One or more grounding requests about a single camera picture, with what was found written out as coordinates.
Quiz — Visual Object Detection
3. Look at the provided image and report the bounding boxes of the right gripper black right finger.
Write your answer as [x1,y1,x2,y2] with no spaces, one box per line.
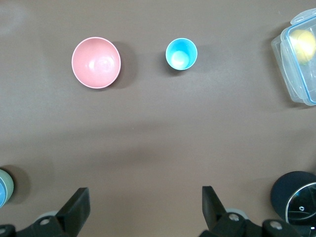
[199,185,307,237]

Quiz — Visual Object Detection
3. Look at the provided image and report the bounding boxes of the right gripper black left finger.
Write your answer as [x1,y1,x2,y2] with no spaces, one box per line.
[0,187,91,237]

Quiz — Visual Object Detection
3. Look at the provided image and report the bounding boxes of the green bowl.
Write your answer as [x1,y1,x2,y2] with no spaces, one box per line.
[0,169,15,208]

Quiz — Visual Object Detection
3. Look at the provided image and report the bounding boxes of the blue bowl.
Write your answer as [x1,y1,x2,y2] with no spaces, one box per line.
[0,181,7,208]

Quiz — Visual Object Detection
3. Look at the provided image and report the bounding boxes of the pink bowl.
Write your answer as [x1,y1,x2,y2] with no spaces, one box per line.
[71,37,122,89]

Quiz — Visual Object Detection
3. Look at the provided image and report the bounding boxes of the brown table cloth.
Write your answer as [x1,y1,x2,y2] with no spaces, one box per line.
[0,0,316,237]

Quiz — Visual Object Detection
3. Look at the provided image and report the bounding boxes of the clear plastic lidded container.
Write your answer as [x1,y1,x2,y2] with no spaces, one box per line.
[271,8,316,107]

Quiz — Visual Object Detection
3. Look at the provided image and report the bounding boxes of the blue cup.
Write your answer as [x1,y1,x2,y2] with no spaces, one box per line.
[165,38,198,71]

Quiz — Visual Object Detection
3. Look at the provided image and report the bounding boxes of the yellow lemon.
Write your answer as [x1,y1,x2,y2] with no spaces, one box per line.
[289,29,316,66]

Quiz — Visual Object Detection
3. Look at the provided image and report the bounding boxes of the black pot with blue handle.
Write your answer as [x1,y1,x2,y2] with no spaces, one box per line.
[270,170,316,237]

